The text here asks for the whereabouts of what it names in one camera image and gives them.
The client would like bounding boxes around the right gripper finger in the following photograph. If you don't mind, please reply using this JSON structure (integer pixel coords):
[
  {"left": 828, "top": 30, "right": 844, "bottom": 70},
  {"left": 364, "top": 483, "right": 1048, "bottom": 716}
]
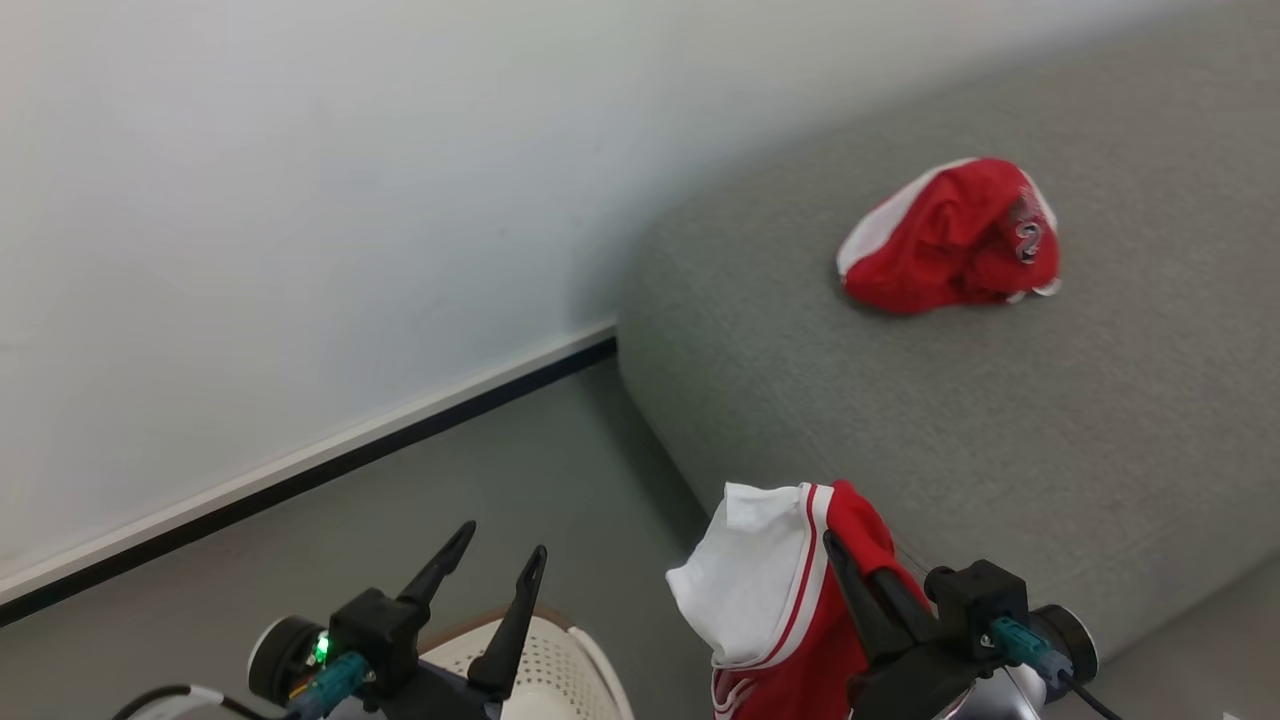
[
  {"left": 822, "top": 529, "right": 913, "bottom": 663},
  {"left": 866, "top": 566, "right": 943, "bottom": 643}
]

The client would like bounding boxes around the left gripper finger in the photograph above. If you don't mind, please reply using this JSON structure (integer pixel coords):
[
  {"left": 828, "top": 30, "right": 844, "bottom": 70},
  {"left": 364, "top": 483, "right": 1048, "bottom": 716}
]
[
  {"left": 467, "top": 544, "right": 549, "bottom": 702},
  {"left": 398, "top": 519, "right": 478, "bottom": 613}
]

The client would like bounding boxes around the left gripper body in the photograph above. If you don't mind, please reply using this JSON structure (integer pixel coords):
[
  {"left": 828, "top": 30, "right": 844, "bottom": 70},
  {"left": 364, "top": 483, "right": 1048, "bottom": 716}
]
[{"left": 376, "top": 660, "right": 503, "bottom": 720}]

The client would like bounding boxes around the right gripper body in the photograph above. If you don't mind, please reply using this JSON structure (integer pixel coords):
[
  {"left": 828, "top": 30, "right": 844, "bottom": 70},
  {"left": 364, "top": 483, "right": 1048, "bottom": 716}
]
[{"left": 848, "top": 634, "right": 1004, "bottom": 720}]

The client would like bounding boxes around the right arm cable teal plug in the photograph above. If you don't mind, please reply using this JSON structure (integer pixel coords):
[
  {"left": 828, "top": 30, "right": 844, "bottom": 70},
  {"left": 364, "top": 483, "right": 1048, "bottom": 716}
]
[{"left": 989, "top": 615, "right": 1128, "bottom": 720}]

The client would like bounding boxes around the arm cable teal plug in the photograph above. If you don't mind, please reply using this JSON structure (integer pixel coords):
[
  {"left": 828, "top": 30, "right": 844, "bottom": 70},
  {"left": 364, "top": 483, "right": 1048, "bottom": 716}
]
[
  {"left": 110, "top": 650, "right": 373, "bottom": 720},
  {"left": 989, "top": 615, "right": 1128, "bottom": 720}
]

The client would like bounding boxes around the red garment with number print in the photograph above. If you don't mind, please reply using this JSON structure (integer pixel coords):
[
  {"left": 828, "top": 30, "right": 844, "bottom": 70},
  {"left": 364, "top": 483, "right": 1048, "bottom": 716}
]
[{"left": 835, "top": 156, "right": 1064, "bottom": 318}]

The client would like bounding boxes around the left arm cable teal plug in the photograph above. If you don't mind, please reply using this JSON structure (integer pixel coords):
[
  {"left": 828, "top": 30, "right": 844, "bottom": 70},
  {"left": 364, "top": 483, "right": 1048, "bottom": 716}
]
[{"left": 110, "top": 650, "right": 373, "bottom": 720}]

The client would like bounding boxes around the grey fabric sofa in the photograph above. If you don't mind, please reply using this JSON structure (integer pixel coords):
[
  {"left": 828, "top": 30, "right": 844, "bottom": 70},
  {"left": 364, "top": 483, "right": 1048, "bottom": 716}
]
[{"left": 616, "top": 0, "right": 1280, "bottom": 669}]

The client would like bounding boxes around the white and black baseboard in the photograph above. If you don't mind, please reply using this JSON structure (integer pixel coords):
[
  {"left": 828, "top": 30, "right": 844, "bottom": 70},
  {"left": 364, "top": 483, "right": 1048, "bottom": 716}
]
[{"left": 0, "top": 321, "right": 619, "bottom": 628}]

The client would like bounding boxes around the cream perforated laundry basket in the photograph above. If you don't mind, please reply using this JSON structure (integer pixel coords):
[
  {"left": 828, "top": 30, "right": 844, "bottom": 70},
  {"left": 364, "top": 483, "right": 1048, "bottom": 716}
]
[{"left": 418, "top": 604, "right": 637, "bottom": 720}]

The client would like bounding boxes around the red and white jersey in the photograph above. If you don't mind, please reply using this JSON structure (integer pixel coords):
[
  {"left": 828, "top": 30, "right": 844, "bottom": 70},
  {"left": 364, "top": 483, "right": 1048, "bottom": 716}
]
[{"left": 665, "top": 479, "right": 937, "bottom": 720}]

